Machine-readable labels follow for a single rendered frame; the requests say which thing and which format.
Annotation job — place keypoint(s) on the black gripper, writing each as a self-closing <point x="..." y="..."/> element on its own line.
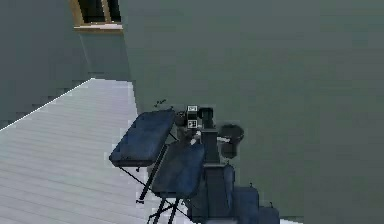
<point x="180" y="119"/>

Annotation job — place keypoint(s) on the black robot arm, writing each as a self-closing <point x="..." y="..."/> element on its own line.
<point x="215" y="186"/>

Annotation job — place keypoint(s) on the black round object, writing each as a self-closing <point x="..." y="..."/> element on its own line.
<point x="231" y="135"/>

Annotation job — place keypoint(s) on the wooden framed window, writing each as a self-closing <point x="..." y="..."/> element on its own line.
<point x="95" y="13"/>

